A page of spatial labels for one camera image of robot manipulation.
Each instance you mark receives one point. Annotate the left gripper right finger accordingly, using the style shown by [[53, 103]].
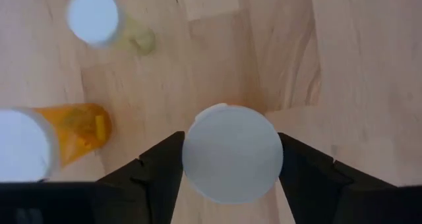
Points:
[[316, 187]]

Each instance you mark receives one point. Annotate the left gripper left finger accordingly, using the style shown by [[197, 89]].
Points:
[[151, 184]]

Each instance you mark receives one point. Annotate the wide orange pill bottle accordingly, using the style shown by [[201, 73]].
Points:
[[79, 131], [232, 155]]

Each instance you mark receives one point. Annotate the pale yellow pill bottle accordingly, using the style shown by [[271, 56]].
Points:
[[94, 16]]

